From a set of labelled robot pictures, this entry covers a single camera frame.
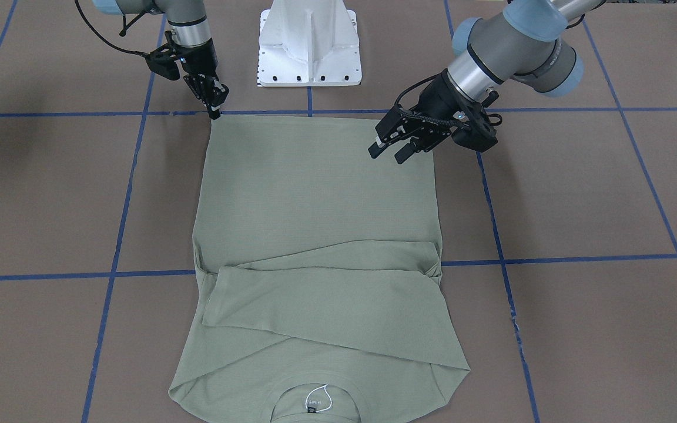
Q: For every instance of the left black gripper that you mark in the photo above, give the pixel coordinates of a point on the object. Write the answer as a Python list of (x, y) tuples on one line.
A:
[(439, 95)]

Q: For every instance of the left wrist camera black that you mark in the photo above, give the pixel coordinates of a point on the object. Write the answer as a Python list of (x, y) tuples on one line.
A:
[(478, 132)]

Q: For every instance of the white shirt tag loop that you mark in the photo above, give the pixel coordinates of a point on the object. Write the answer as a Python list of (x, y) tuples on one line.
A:
[(318, 400)]

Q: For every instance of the white camera mast base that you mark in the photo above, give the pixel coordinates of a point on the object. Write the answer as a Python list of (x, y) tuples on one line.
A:
[(308, 43)]

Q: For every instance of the olive green long-sleeve shirt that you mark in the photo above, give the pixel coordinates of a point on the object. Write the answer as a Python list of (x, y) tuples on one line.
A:
[(315, 264)]

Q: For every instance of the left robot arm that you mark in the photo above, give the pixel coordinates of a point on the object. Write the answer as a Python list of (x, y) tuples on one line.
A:
[(522, 43)]

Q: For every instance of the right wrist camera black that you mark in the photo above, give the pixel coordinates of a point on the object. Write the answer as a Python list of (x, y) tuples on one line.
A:
[(162, 62)]

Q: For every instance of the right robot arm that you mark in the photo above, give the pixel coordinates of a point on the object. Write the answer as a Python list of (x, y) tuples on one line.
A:
[(186, 23)]

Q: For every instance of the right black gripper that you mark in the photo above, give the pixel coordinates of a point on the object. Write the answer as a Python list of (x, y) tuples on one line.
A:
[(199, 59)]

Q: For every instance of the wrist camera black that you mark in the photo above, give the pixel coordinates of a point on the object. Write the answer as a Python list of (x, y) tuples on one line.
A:
[(162, 62), (478, 132)]

